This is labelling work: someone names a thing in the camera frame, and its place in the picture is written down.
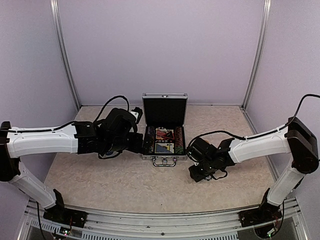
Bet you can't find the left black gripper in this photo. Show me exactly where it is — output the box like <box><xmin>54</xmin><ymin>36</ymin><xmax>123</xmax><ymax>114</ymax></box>
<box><xmin>103</xmin><ymin>132</ymin><xmax>154</xmax><ymax>155</ymax></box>

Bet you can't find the green chip stack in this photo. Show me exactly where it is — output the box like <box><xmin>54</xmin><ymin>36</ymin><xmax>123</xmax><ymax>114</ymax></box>
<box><xmin>174</xmin><ymin>144</ymin><xmax>185</xmax><ymax>154</ymax></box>

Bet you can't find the aluminium poker case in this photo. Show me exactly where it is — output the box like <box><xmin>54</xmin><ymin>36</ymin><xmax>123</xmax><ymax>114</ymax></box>
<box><xmin>142</xmin><ymin>93</ymin><xmax>188</xmax><ymax>168</ymax></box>

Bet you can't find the black red triangular button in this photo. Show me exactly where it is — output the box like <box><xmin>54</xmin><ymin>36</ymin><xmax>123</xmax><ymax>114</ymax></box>
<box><xmin>162</xmin><ymin>130</ymin><xmax>175</xmax><ymax>140</ymax></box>

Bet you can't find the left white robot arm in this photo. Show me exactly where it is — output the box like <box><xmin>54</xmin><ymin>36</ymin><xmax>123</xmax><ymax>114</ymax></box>
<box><xmin>0</xmin><ymin>107</ymin><xmax>143</xmax><ymax>223</ymax></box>

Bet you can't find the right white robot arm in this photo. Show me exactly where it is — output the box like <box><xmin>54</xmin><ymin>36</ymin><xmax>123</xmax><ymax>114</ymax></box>
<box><xmin>186</xmin><ymin>117</ymin><xmax>320</xmax><ymax>222</ymax></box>

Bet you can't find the left chip row in case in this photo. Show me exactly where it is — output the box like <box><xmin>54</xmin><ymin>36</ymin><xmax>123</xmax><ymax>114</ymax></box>
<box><xmin>144</xmin><ymin>126</ymin><xmax>155</xmax><ymax>154</ymax></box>

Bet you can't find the chip row in case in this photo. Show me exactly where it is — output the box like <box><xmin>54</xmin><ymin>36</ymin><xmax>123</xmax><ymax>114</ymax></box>
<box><xmin>174</xmin><ymin>126</ymin><xmax>184</xmax><ymax>147</ymax></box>
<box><xmin>144</xmin><ymin>126</ymin><xmax>155</xmax><ymax>154</ymax></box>

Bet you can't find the red card deck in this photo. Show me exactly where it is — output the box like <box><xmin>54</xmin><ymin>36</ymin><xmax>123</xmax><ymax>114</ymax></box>
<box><xmin>155</xmin><ymin>127</ymin><xmax>174</xmax><ymax>140</ymax></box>

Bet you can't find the blue card deck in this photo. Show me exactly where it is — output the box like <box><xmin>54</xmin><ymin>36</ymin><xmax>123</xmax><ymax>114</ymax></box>
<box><xmin>154</xmin><ymin>143</ymin><xmax>175</xmax><ymax>154</ymax></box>

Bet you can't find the right chip row in case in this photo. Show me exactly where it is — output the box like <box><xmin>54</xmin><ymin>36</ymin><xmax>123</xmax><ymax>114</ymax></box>
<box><xmin>174</xmin><ymin>126</ymin><xmax>184</xmax><ymax>147</ymax></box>

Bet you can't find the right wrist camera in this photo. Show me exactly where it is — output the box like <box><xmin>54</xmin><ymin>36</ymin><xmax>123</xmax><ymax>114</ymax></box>
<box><xmin>186</xmin><ymin>137</ymin><xmax>218</xmax><ymax>163</ymax></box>

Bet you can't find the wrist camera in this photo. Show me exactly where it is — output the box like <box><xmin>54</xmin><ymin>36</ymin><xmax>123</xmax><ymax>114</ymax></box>
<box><xmin>129</xmin><ymin>106</ymin><xmax>143</xmax><ymax>124</ymax></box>
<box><xmin>186</xmin><ymin>137</ymin><xmax>218</xmax><ymax>163</ymax></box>

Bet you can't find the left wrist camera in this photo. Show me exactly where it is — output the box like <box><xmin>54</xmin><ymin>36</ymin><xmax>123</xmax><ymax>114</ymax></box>
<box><xmin>129</xmin><ymin>106</ymin><xmax>143</xmax><ymax>124</ymax></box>

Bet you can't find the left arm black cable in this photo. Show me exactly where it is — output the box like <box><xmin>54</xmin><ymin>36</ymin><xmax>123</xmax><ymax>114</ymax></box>
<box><xmin>0</xmin><ymin>95</ymin><xmax>131</xmax><ymax>133</ymax></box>

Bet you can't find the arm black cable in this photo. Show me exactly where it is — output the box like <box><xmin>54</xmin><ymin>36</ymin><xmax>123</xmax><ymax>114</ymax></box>
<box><xmin>0</xmin><ymin>95</ymin><xmax>131</xmax><ymax>133</ymax></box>
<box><xmin>187</xmin><ymin>93</ymin><xmax>320</xmax><ymax>151</ymax></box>

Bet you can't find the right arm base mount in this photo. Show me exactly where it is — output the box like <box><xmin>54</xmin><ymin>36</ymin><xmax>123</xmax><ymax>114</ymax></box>
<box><xmin>238</xmin><ymin>188</ymin><xmax>283</xmax><ymax>227</ymax></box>

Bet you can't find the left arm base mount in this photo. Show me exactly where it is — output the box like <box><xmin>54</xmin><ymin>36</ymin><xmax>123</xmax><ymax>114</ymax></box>
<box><xmin>43</xmin><ymin>189</ymin><xmax>88</xmax><ymax>228</ymax></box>

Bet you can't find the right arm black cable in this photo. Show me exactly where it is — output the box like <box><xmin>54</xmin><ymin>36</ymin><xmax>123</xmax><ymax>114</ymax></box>
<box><xmin>187</xmin><ymin>93</ymin><xmax>320</xmax><ymax>151</ymax></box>

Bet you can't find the front aluminium rail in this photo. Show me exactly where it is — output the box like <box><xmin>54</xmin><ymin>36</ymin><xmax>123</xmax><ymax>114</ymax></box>
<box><xmin>14</xmin><ymin>198</ymin><xmax>311</xmax><ymax>240</ymax></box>

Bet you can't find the left aluminium frame post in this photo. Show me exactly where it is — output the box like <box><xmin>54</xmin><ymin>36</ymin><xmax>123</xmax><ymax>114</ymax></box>
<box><xmin>50</xmin><ymin>0</ymin><xmax>82</xmax><ymax>111</ymax></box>

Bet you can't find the aluminium frame post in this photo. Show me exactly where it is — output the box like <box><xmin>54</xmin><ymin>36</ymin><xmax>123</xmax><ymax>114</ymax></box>
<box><xmin>241</xmin><ymin>0</ymin><xmax>272</xmax><ymax>111</ymax></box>
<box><xmin>50</xmin><ymin>0</ymin><xmax>82</xmax><ymax>111</ymax></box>

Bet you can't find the right aluminium frame post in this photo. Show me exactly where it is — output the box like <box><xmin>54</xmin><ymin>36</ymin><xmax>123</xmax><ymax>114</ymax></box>
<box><xmin>241</xmin><ymin>0</ymin><xmax>272</xmax><ymax>111</ymax></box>

